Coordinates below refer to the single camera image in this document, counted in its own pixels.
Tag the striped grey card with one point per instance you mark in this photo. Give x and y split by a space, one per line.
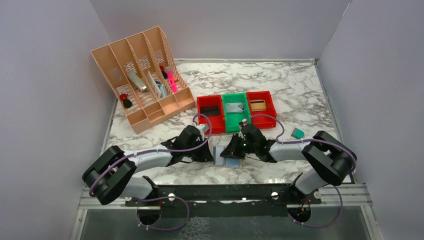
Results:
234 107
218 160

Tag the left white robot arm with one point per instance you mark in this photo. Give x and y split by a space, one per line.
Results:
111 175

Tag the beige card holder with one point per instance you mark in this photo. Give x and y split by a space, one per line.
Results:
233 163

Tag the silver stapler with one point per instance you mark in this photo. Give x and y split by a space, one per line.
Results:
137 81

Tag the black mounting rail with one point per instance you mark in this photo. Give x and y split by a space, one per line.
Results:
221 200

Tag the pink highlighter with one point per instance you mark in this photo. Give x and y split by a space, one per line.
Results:
171 81

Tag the teal eraser block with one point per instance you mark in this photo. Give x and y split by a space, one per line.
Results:
297 134

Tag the black card in bin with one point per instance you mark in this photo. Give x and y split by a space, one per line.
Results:
210 111

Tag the right red bin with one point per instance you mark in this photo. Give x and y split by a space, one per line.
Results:
261 119

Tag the gold credit card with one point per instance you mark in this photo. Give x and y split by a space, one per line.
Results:
258 105

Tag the peach desk file organizer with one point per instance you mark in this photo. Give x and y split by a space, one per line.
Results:
148 54

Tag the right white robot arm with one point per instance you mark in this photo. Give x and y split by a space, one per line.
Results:
331 161

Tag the green bin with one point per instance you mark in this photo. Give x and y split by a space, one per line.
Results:
232 120

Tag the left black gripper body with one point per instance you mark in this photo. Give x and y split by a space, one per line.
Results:
201 151

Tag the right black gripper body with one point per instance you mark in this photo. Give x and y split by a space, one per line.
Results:
236 147

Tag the red and black stamp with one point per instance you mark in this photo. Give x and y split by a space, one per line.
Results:
125 100

